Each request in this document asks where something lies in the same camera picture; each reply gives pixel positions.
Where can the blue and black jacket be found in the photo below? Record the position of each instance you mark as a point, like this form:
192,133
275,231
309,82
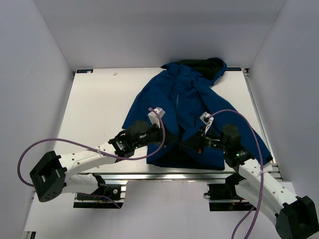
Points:
183,90

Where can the right blue table label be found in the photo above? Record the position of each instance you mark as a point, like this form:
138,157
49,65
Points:
233,69

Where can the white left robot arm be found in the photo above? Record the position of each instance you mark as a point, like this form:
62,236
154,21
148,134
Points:
58,174

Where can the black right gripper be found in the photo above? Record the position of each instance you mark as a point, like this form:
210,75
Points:
199,142

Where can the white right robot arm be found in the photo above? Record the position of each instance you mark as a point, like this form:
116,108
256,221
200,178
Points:
294,217

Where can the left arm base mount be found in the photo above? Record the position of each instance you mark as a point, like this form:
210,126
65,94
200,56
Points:
103,194

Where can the left blue table label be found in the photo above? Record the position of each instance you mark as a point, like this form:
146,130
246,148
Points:
84,71

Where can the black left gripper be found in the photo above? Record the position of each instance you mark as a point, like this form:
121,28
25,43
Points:
159,131

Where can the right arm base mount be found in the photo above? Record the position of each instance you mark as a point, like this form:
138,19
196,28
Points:
223,199

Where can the blue table label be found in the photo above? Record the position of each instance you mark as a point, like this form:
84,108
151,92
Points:
84,71
233,69

